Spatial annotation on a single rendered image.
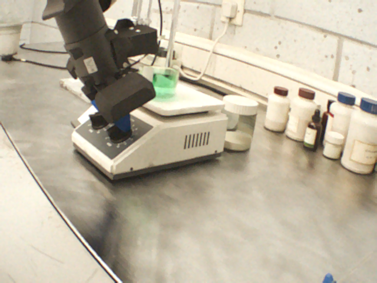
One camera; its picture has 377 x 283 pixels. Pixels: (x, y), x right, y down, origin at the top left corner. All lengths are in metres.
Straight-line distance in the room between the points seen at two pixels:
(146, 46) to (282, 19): 0.60
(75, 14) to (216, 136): 0.30
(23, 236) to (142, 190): 0.19
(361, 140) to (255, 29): 0.52
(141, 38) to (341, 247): 0.35
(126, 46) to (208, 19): 0.77
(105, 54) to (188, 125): 0.17
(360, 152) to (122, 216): 0.43
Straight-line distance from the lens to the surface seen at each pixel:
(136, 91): 0.44
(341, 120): 0.79
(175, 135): 0.57
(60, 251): 0.41
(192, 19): 1.31
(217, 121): 0.62
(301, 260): 0.45
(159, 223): 0.47
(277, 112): 0.83
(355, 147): 0.72
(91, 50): 0.48
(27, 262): 0.39
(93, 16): 0.47
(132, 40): 0.50
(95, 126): 0.60
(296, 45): 1.02
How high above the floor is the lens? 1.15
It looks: 20 degrees down
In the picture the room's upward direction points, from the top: 8 degrees clockwise
